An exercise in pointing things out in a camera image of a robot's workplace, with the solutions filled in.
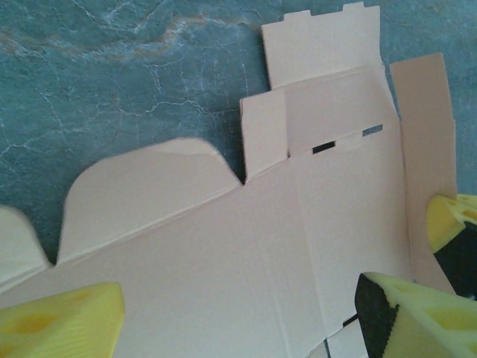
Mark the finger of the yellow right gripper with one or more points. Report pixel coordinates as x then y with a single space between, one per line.
454 231

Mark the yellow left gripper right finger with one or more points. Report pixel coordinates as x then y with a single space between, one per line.
428 328

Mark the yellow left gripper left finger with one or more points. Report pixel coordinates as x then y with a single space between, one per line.
56 328

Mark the pink cardboard paper box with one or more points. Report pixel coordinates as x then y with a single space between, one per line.
223 242

